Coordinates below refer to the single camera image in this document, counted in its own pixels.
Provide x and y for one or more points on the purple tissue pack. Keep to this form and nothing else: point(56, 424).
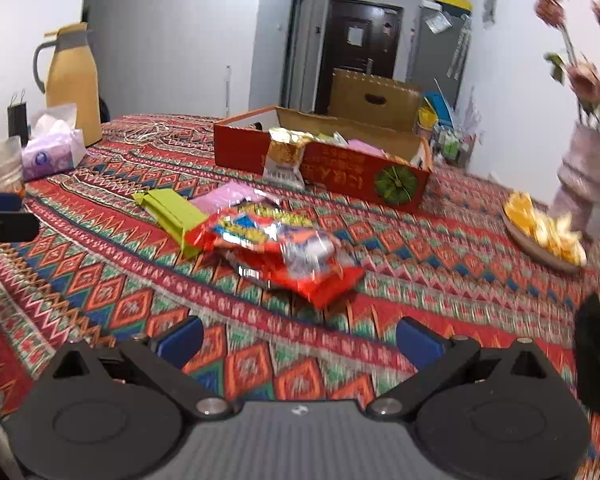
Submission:
point(50, 155)

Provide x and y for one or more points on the yellow thermos jug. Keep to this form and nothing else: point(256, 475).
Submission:
point(75, 90)

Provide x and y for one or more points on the clear plastic bag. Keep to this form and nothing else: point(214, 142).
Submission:
point(437, 22)

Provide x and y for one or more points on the brown plate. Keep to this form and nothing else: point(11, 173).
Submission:
point(535, 252)

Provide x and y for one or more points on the grey refrigerator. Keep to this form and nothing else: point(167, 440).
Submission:
point(430, 60)

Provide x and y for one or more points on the red printed snack bag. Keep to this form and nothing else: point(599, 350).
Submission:
point(270, 235)

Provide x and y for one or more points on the black paper bag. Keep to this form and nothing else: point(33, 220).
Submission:
point(17, 120)

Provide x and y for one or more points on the pink vase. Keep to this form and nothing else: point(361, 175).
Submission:
point(580, 180)

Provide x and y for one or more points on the yellow box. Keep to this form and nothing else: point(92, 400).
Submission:
point(454, 1)

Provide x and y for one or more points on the pink artificial flowers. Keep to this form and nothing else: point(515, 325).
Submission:
point(582, 77)

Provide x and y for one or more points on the pink snack packet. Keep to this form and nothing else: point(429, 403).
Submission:
point(365, 146)
point(230, 195)

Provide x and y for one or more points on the cluttered storage rack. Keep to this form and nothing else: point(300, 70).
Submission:
point(450, 145)

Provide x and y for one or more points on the clear plastic cup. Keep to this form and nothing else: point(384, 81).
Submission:
point(0, 165)

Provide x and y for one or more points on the green snack packet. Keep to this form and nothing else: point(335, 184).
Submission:
point(185, 225)
point(155, 200)

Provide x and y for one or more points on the gold white snack packet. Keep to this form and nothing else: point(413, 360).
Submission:
point(282, 160)

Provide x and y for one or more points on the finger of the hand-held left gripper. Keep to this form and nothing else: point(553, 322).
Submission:
point(0, 202)
point(10, 227)

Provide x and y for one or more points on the white paper sheet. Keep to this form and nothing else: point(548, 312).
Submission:
point(356, 34)

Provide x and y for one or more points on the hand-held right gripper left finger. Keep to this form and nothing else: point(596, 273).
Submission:
point(182, 342)

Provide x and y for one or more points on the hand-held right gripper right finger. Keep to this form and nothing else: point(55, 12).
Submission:
point(417, 342)

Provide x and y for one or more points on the dark brown door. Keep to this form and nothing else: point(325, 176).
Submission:
point(340, 60)

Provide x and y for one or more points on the plain red snack bag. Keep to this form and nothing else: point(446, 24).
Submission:
point(325, 287)

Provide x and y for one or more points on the red cardboard box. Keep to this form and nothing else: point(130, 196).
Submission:
point(340, 170)

